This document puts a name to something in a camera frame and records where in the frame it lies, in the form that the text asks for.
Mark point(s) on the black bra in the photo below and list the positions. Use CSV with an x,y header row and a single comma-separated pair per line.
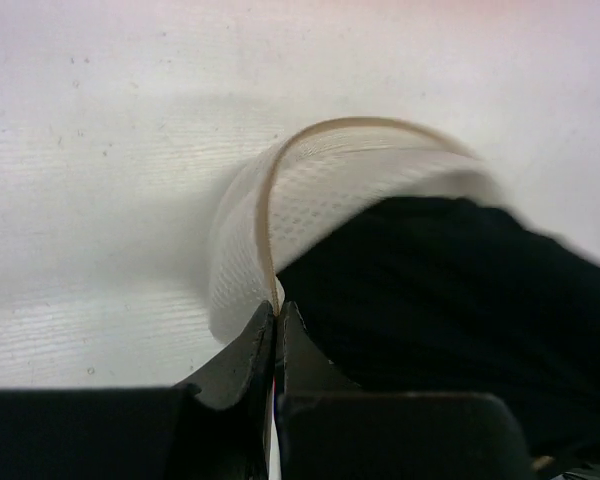
x,y
437,294

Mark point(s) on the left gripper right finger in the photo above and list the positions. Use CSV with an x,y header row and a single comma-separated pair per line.
x,y
328,428

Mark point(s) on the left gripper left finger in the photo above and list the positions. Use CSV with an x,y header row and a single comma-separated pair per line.
x,y
214,424

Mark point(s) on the white mesh laundry bag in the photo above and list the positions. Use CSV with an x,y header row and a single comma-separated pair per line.
x,y
292,195

